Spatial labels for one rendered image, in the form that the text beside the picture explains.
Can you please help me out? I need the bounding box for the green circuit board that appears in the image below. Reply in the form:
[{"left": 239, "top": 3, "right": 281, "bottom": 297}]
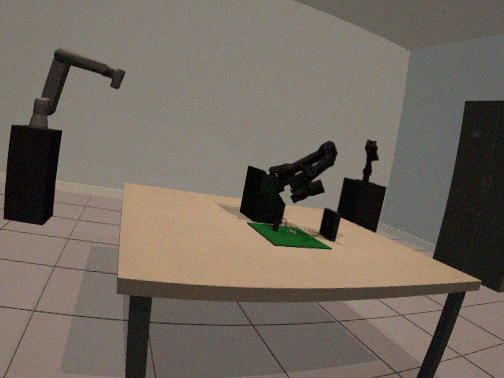
[{"left": 247, "top": 222, "right": 332, "bottom": 250}]

